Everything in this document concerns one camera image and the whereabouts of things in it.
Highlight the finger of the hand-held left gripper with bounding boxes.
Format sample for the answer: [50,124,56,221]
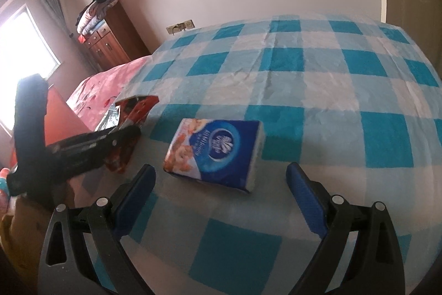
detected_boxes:
[59,150,111,178]
[52,126,142,155]

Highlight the blue checkered tablecloth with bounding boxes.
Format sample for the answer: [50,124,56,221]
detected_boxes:
[69,13,442,295]

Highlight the grey striped curtain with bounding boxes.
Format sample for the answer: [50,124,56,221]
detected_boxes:
[35,0,75,40]

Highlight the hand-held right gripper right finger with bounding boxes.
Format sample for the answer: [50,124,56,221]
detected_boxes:
[286,162,405,295]

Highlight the brown wooden cabinet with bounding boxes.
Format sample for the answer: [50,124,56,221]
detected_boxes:
[81,0,151,72]

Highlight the pile of folded clothes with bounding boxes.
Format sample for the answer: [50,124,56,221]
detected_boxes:
[74,0,120,35]

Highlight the red snack packet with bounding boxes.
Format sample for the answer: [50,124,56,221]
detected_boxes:
[102,94,159,174]

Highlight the orange plastic bucket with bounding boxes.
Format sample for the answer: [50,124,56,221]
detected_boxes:
[10,84,92,164]

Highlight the wall socket strip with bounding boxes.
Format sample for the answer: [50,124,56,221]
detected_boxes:
[166,19,196,35]

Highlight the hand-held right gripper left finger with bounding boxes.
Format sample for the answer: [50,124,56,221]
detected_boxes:
[38,164,157,295]

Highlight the blue orange tissue pack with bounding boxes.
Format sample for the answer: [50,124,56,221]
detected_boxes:
[163,118,266,195]

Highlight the pink printed blanket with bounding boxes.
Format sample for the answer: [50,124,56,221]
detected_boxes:
[65,55,152,130]

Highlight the bright window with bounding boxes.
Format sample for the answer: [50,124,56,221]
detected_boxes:
[0,3,61,135]

